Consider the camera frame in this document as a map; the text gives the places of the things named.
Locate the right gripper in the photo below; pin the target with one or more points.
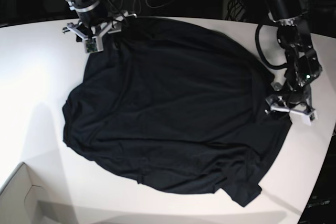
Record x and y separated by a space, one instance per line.
95 22

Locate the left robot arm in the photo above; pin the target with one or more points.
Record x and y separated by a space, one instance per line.
302 65

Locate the white cardboard box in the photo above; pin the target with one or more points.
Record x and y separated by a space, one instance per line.
24 202

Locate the black t-shirt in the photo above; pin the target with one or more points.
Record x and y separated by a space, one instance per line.
176 107

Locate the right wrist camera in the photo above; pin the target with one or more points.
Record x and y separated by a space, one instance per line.
90 46

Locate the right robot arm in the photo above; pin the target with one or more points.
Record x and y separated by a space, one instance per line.
80 4

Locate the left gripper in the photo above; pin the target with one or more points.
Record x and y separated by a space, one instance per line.
287 100

